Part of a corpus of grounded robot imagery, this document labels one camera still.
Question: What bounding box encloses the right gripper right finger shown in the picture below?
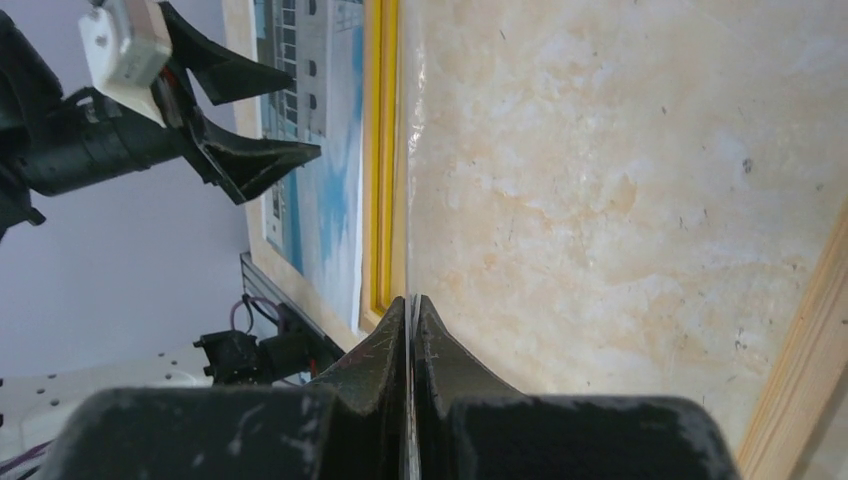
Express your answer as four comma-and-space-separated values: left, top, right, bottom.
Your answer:
414, 296, 739, 479

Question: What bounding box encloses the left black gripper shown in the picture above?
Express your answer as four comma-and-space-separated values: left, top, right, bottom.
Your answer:
1, 1, 321, 231

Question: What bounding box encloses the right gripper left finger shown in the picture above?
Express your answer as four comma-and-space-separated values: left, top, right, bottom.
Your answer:
39, 300, 404, 479

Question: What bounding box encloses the building and sky photo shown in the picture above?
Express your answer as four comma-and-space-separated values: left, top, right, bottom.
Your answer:
253, 0, 365, 330

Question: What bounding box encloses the clear plastic sheet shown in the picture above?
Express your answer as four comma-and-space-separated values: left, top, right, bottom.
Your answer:
400, 0, 848, 452

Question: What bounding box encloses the yellow wooden photo frame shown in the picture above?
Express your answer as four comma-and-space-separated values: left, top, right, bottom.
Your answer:
357, 0, 848, 480

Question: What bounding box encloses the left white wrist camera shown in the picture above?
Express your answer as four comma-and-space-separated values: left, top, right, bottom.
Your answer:
78, 0, 173, 127

